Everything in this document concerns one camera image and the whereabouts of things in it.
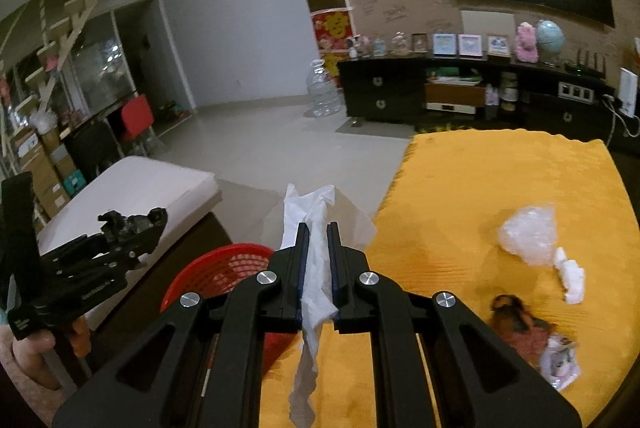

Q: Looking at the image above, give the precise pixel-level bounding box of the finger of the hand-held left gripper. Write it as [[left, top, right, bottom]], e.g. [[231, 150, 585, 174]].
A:
[[55, 255, 146, 303], [40, 230, 126, 266]]

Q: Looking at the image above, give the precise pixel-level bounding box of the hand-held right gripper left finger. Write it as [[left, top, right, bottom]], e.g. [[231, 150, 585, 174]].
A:
[[52, 222, 311, 428]]

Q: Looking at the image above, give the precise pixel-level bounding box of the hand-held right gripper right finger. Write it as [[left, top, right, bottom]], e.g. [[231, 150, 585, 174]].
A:
[[326, 220, 583, 428]]

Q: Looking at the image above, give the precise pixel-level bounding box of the white tissue paper sheet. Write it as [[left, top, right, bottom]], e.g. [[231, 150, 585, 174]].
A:
[[280, 183, 378, 426]]

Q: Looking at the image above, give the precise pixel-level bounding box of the red plastic mesh basket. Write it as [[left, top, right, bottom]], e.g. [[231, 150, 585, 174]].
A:
[[160, 243, 301, 374]]

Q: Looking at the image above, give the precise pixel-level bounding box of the dark brown fruit peel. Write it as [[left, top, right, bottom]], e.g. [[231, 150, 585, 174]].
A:
[[489, 293, 558, 371]]

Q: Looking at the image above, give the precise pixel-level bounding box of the clear plastic bag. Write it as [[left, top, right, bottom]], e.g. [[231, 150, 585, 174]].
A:
[[496, 203, 557, 266]]

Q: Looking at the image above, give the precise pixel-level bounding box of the white tissue lump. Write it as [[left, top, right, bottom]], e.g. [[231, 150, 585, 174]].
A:
[[552, 247, 586, 305]]

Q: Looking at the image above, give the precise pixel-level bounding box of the person's left hand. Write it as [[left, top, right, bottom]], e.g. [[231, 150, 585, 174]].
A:
[[10, 315, 93, 391]]

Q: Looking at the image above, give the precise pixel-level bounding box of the stack of cardboard boxes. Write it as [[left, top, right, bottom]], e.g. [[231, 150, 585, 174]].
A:
[[10, 123, 86, 229]]

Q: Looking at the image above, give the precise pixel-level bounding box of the black chair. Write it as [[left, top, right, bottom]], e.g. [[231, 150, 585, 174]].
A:
[[64, 120, 123, 183]]

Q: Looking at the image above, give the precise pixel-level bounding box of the white plastic bag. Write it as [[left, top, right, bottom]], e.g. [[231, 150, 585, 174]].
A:
[[27, 110, 58, 133]]

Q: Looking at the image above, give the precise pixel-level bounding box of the red chair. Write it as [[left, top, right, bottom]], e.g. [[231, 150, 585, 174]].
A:
[[120, 94, 156, 143]]

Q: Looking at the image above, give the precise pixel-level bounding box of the yellow tablecloth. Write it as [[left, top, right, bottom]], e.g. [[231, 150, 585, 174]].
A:
[[260, 130, 633, 428]]

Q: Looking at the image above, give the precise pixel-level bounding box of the large clear water bottle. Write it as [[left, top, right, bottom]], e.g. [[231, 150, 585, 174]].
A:
[[305, 59, 343, 119]]

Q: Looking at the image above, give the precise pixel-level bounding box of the wooden ladder shelf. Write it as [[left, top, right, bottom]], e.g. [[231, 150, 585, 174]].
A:
[[0, 0, 103, 159]]

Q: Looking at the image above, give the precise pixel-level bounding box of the black television cabinet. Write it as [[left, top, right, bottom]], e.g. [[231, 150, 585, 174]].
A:
[[336, 56, 640, 153]]

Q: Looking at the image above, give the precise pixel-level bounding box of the green paper pile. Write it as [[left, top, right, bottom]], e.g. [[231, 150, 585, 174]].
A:
[[427, 68, 483, 86]]

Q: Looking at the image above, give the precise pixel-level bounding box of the pink white wrapper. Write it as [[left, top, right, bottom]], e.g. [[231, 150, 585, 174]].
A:
[[539, 333, 582, 391]]

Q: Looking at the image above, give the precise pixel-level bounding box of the blue framed picture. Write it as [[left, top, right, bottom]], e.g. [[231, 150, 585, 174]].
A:
[[432, 32, 458, 57]]

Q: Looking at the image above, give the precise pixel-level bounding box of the pink framed picture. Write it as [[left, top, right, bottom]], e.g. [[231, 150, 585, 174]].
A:
[[458, 34, 483, 58]]

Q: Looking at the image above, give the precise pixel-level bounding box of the white framed picture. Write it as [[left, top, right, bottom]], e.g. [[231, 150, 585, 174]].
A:
[[486, 34, 512, 58]]

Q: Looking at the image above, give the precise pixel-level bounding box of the pink plush toy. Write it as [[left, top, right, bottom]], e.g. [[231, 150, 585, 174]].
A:
[[515, 22, 541, 62]]

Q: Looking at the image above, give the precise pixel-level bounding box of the white socket panel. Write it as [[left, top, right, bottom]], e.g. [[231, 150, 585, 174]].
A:
[[557, 81, 596, 101]]

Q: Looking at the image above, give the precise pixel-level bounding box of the light blue globe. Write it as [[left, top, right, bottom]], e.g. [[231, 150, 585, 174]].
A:
[[536, 18, 567, 66]]

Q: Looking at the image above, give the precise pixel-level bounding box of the black router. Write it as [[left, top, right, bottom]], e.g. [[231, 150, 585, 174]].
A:
[[565, 49, 608, 76]]

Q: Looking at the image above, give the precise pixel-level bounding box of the white upright device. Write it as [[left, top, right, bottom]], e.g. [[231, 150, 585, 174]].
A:
[[619, 66, 640, 116]]

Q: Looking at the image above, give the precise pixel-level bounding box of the red festive wall poster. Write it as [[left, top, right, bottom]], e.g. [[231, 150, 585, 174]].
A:
[[311, 9, 353, 86]]

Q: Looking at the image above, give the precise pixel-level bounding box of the white cable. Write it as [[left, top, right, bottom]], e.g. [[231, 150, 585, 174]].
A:
[[602, 95, 640, 141]]

